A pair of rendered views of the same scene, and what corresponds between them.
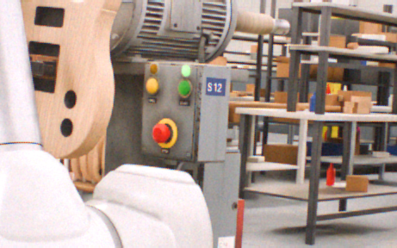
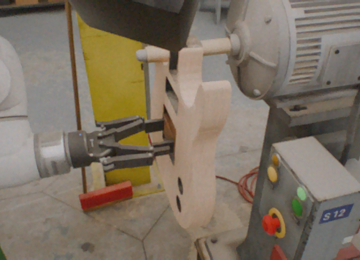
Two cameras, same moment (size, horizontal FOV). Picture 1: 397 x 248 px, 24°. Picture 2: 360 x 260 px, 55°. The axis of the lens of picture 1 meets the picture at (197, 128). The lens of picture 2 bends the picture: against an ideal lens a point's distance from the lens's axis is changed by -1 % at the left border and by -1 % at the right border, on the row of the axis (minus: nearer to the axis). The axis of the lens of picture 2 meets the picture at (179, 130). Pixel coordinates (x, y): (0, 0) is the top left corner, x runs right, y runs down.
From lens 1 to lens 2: 147 cm
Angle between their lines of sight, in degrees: 44
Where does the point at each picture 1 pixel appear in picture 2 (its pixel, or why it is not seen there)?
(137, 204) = not seen: outside the picture
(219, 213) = not seen: hidden behind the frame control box
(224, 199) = not seen: hidden behind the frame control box
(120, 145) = (273, 141)
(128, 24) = (269, 87)
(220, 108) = (338, 226)
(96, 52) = (196, 166)
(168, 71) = (287, 174)
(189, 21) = (348, 74)
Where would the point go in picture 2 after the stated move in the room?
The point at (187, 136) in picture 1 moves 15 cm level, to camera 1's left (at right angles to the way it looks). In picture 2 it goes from (291, 245) to (221, 213)
